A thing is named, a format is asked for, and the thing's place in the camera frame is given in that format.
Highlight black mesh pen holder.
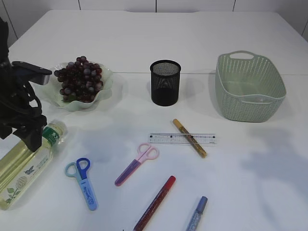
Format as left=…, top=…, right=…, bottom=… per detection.
left=150, top=60, right=181, bottom=106

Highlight clear plastic sheet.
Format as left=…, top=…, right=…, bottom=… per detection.
left=241, top=95, right=273, bottom=103

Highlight gold glitter pen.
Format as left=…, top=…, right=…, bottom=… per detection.
left=173, top=118, right=207, bottom=158

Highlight pink purple scissors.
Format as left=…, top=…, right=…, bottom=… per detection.
left=114, top=143, right=159, bottom=187

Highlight green wavy glass plate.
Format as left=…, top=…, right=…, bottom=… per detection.
left=33, top=64, right=114, bottom=112

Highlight green plastic woven basket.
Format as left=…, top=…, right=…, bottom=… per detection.
left=215, top=51, right=286, bottom=123

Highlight clear plastic ruler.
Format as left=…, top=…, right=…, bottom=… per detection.
left=148, top=133, right=216, bottom=145

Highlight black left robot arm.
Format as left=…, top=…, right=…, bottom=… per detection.
left=0, top=20, right=51, bottom=152

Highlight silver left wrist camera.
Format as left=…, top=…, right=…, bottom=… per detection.
left=12, top=61, right=52, bottom=85

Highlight blue glitter pen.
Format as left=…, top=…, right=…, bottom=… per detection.
left=186, top=196, right=208, bottom=231

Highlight blue scissors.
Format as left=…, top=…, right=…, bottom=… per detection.
left=64, top=157, right=97, bottom=211

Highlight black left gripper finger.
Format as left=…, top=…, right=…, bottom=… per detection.
left=18, top=125, right=43, bottom=152

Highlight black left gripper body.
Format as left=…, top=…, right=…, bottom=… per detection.
left=0, top=80, right=47, bottom=140

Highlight red glitter pen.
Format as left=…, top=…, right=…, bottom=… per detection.
left=133, top=176, right=176, bottom=231

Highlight purple grape bunch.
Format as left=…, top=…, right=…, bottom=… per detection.
left=54, top=56, right=103, bottom=103

